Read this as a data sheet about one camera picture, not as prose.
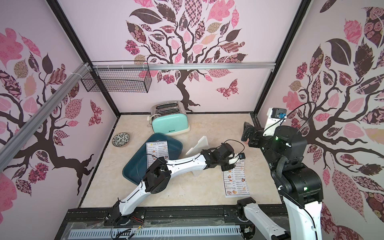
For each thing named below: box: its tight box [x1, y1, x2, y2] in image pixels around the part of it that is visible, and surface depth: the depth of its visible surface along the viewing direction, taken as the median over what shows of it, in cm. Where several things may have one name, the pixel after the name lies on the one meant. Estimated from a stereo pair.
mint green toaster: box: [150, 100, 191, 135], surface depth 101 cm
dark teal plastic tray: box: [122, 133, 183, 185], surface depth 97 cm
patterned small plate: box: [112, 132, 130, 147], surface depth 103 cm
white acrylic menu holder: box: [185, 135, 209, 157], surface depth 81 cm
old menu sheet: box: [222, 160, 250, 198], surface depth 87 cm
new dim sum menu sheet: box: [146, 140, 169, 169], surface depth 99 cm
